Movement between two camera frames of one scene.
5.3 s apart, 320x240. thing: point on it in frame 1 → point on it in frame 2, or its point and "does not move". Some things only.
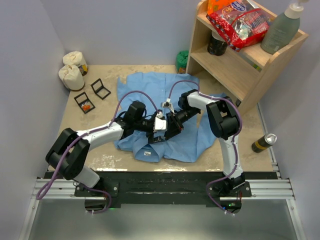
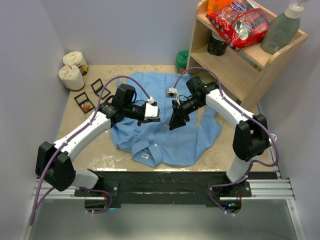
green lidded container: (181, 61) does not move
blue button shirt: (171, 94) does not move
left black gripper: (152, 139) → (142, 120)
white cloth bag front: (72, 77) does not move
